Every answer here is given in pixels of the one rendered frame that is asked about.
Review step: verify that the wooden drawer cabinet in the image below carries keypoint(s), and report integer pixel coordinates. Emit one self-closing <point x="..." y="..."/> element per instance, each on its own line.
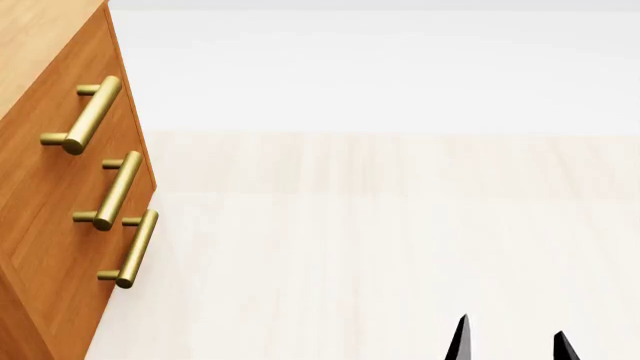
<point x="45" y="210"/>

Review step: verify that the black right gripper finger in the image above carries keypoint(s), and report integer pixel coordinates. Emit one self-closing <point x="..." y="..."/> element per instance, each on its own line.
<point x="565" y="348"/>

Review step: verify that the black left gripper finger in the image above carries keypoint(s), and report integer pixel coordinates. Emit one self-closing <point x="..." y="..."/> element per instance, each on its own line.
<point x="461" y="345"/>

